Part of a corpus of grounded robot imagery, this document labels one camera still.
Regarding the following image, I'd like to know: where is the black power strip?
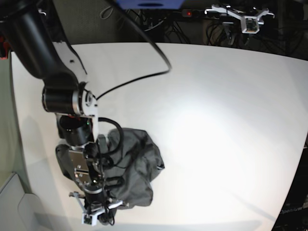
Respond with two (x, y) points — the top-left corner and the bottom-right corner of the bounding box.
(181, 9), (218, 19)

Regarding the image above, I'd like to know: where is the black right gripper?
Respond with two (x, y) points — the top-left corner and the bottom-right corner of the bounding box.
(83, 185), (106, 209)

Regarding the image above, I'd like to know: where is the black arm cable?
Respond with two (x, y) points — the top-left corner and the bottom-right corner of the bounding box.
(95, 0), (173, 101)

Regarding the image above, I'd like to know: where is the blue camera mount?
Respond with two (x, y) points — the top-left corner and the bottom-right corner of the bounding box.
(116, 0), (184, 10)

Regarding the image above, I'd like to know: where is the red clamp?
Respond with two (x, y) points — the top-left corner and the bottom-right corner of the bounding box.
(0, 35), (10, 60)

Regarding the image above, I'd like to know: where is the dark grey t-shirt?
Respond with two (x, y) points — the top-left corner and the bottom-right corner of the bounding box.
(55, 128), (165, 212)

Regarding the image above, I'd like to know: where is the black cable bundle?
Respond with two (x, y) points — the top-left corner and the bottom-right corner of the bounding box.
(134, 9), (308, 56)

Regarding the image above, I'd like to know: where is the white camera bracket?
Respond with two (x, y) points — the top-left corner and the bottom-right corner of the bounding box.
(69, 192), (125, 227)
(204, 5), (275, 34)

